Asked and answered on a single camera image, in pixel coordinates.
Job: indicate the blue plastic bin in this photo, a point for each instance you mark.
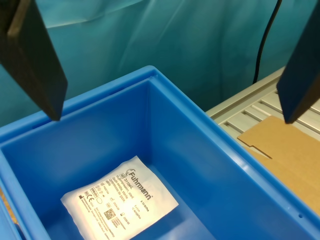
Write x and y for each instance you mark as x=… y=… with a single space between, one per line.
x=200 y=162

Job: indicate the white printed cotton packet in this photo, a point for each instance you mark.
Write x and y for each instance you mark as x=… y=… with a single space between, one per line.
x=120 y=200

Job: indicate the brown cardboard sheet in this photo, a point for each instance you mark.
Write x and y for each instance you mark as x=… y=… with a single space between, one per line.
x=287 y=155

